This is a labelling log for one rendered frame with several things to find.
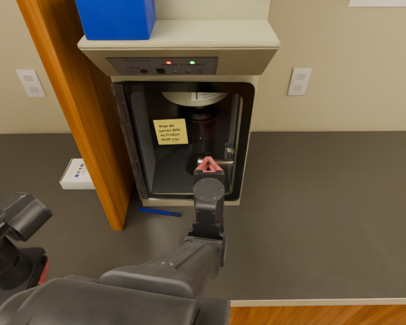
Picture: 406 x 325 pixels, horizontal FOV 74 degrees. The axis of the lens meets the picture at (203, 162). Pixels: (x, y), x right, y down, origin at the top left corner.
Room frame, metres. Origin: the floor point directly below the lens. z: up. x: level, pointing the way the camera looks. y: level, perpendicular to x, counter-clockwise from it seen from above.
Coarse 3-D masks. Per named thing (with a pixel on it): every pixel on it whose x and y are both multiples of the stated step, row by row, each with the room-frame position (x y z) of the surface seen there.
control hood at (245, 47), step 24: (168, 24) 0.52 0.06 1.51; (192, 24) 0.52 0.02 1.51; (216, 24) 0.52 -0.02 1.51; (240, 24) 0.52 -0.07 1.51; (264, 24) 0.52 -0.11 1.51; (96, 48) 0.43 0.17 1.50; (120, 48) 0.43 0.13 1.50; (144, 48) 0.43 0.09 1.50; (168, 48) 0.44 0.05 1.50; (192, 48) 0.44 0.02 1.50; (216, 48) 0.44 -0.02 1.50; (240, 48) 0.44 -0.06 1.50; (264, 48) 0.44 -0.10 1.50; (216, 72) 0.51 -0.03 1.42; (240, 72) 0.51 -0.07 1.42
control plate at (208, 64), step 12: (108, 60) 0.46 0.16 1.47; (120, 60) 0.46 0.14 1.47; (132, 60) 0.46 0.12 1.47; (144, 60) 0.46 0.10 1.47; (156, 60) 0.46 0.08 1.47; (168, 60) 0.46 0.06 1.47; (180, 60) 0.46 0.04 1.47; (192, 60) 0.46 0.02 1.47; (204, 60) 0.46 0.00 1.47; (216, 60) 0.46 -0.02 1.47; (120, 72) 0.50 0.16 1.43; (132, 72) 0.50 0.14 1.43; (156, 72) 0.50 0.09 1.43; (168, 72) 0.51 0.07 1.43; (180, 72) 0.51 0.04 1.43; (192, 72) 0.51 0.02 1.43; (204, 72) 0.51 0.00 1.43
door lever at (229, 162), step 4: (228, 148) 0.53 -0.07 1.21; (232, 148) 0.53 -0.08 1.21; (224, 152) 0.53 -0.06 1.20; (228, 152) 0.52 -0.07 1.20; (232, 152) 0.53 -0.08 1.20; (228, 156) 0.50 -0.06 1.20; (200, 160) 0.49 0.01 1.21; (216, 160) 0.49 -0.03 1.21; (220, 160) 0.49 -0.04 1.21; (224, 160) 0.49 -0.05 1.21; (228, 160) 0.49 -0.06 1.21; (232, 160) 0.49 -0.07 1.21; (208, 164) 0.48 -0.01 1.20; (220, 164) 0.48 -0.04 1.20; (224, 164) 0.48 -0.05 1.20; (228, 164) 0.48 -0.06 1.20; (232, 164) 0.48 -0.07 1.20
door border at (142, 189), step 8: (120, 88) 0.53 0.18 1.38; (120, 96) 0.53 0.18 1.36; (120, 104) 0.53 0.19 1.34; (128, 112) 0.53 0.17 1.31; (120, 120) 0.53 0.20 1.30; (128, 120) 0.53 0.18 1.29; (128, 128) 0.53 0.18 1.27; (128, 136) 0.53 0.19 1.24; (128, 152) 0.53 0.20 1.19; (136, 152) 0.53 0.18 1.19; (136, 160) 0.53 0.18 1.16; (136, 168) 0.53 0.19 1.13; (136, 176) 0.53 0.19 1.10; (144, 184) 0.53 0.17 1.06; (144, 192) 0.53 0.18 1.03
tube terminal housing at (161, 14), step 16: (160, 0) 0.55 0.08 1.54; (176, 0) 0.55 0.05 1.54; (192, 0) 0.55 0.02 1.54; (208, 0) 0.55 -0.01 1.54; (224, 0) 0.55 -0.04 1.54; (240, 0) 0.55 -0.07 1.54; (256, 0) 0.55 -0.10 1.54; (160, 16) 0.55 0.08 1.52; (176, 16) 0.55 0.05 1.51; (192, 16) 0.55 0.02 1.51; (208, 16) 0.55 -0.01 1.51; (224, 16) 0.55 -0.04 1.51; (240, 16) 0.55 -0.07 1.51; (256, 16) 0.55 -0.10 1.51; (112, 80) 0.55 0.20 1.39; (128, 80) 0.55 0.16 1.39; (144, 80) 0.55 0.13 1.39; (160, 80) 0.55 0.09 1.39; (176, 80) 0.55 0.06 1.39; (192, 80) 0.55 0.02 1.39; (208, 80) 0.55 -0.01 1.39; (224, 80) 0.55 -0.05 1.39; (240, 80) 0.55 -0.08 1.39; (256, 80) 0.55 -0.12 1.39; (240, 192) 0.55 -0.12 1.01
